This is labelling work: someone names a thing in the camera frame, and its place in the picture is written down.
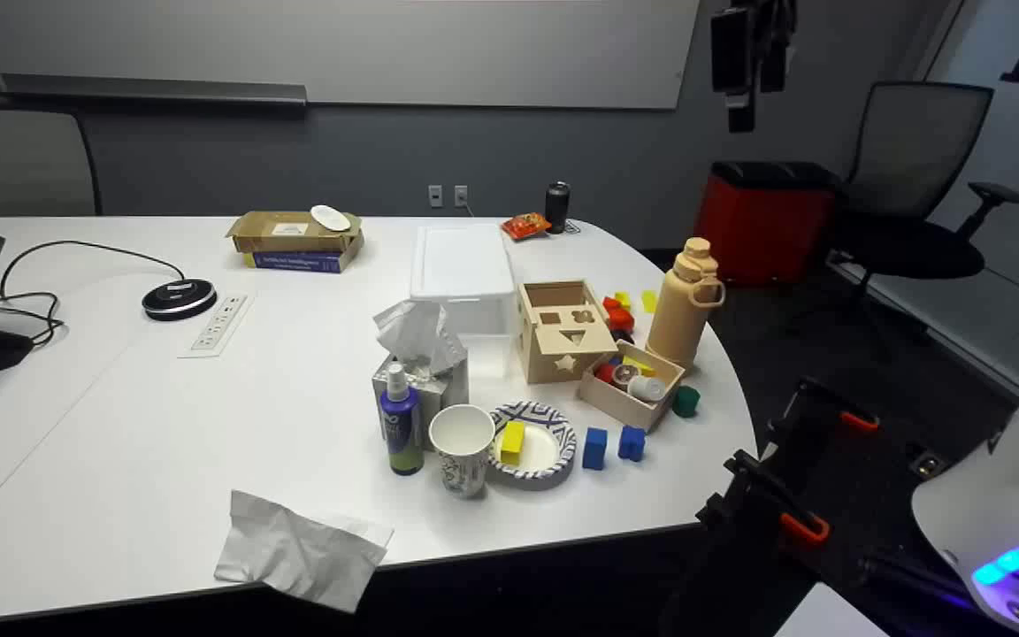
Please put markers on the white paper sheet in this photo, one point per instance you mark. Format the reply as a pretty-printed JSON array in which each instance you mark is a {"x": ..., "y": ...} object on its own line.
[{"x": 829, "y": 612}]

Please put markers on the patterned paper plate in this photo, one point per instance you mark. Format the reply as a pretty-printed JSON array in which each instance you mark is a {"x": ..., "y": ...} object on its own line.
[{"x": 545, "y": 453}]

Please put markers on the bright yellow block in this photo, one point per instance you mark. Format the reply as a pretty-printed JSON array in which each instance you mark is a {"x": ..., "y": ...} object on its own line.
[{"x": 512, "y": 438}]

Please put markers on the white paper label strip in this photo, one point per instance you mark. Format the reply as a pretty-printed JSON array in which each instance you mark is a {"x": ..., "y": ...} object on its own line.
[{"x": 212, "y": 328}]

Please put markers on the red and yellow toy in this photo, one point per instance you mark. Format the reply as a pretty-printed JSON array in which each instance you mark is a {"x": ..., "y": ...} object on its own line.
[{"x": 616, "y": 319}]

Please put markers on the wooden shape sorter box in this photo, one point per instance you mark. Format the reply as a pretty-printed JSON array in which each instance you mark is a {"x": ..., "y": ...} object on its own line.
[{"x": 558, "y": 358}]

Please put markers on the blue block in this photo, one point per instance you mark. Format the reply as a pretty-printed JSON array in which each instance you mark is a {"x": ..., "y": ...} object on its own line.
[
  {"x": 631, "y": 442},
  {"x": 597, "y": 451}
]

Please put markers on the white wall outlet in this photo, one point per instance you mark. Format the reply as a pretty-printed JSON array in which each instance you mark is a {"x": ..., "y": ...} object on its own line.
[
  {"x": 460, "y": 195},
  {"x": 437, "y": 195}
]

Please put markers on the white foam box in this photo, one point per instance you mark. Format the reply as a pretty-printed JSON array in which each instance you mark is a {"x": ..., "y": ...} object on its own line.
[{"x": 460, "y": 269}]

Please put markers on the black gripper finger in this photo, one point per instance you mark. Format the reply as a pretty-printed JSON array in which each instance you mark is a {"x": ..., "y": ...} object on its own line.
[
  {"x": 775, "y": 55},
  {"x": 730, "y": 59}
]

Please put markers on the metal floor outlet plate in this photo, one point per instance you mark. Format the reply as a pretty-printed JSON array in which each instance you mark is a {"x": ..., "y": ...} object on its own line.
[{"x": 927, "y": 466}]

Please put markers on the small wooden tray box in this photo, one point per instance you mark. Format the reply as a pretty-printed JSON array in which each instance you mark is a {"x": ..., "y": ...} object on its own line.
[{"x": 619, "y": 409}]

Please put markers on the brown cardboard box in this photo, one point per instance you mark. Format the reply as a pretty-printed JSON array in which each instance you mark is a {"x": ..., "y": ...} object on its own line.
[{"x": 283, "y": 230}]

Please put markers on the black round speaker puck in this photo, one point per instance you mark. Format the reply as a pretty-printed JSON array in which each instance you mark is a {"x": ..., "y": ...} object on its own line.
[{"x": 177, "y": 298}]

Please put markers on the black drink can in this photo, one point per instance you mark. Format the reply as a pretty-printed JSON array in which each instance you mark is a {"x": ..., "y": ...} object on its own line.
[{"x": 558, "y": 205}]

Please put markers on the tan water bottle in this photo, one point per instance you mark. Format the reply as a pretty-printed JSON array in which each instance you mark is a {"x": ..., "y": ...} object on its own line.
[{"x": 684, "y": 312}]

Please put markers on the blue book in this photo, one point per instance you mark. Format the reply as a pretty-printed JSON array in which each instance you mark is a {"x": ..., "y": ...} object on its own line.
[{"x": 298, "y": 259}]

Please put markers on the grey tissue box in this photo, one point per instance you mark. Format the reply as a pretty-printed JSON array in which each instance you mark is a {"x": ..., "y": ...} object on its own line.
[{"x": 446, "y": 384}]

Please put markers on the white toy piece in tray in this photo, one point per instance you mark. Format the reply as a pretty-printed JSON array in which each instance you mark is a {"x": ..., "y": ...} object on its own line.
[{"x": 650, "y": 388}]

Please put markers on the white mug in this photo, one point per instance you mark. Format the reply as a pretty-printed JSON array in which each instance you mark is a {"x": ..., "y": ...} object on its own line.
[{"x": 460, "y": 453}]

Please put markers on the red toy piece in tray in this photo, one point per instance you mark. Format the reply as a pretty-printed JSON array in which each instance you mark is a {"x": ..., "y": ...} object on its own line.
[{"x": 607, "y": 374}]

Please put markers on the white round tape roll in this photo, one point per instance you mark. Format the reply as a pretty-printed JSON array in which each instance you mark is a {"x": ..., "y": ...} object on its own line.
[{"x": 329, "y": 218}]

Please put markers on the yellow toy piece in tray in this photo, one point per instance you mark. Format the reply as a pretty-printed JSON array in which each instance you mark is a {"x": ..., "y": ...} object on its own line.
[{"x": 639, "y": 362}]

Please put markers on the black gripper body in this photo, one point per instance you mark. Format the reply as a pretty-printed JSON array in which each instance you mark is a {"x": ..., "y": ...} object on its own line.
[{"x": 770, "y": 4}]

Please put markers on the crumpled white napkin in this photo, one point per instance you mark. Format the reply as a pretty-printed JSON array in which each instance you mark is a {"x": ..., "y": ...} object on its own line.
[{"x": 298, "y": 552}]

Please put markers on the grey chair back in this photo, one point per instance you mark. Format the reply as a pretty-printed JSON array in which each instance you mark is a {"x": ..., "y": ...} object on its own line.
[{"x": 16, "y": 161}]

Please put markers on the red bin with black lid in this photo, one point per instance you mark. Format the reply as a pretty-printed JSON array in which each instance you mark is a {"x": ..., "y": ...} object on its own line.
[{"x": 762, "y": 230}]

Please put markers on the green block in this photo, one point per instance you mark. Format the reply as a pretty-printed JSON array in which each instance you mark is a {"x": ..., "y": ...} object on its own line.
[{"x": 689, "y": 400}]

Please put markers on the orange snack bag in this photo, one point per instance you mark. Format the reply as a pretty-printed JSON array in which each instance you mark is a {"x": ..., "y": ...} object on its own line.
[{"x": 524, "y": 226}]

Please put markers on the pale yellow block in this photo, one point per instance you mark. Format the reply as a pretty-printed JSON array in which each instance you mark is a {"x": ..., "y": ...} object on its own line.
[{"x": 650, "y": 300}]

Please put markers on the white whiteboard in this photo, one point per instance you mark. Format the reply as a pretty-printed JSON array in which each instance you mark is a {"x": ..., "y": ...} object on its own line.
[{"x": 415, "y": 48}]

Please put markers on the black mesh office chair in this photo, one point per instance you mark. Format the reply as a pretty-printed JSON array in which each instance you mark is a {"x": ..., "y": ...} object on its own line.
[{"x": 909, "y": 152}]

